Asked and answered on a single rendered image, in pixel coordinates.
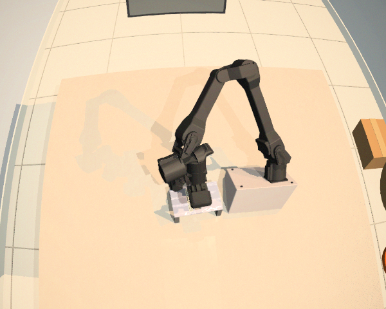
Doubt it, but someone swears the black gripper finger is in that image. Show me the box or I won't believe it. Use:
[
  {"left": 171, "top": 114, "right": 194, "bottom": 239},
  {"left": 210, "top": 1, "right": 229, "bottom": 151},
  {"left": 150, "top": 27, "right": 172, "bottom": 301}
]
[{"left": 187, "top": 183, "right": 208, "bottom": 194}]

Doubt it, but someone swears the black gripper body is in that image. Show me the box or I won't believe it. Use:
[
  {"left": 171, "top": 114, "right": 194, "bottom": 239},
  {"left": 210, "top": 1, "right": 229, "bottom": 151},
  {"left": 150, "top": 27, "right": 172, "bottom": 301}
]
[{"left": 187, "top": 168, "right": 212, "bottom": 209}]

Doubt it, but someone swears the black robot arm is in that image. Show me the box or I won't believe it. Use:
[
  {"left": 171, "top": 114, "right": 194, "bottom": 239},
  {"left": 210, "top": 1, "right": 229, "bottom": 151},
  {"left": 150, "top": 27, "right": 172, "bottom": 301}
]
[{"left": 157, "top": 59, "right": 291, "bottom": 192}]

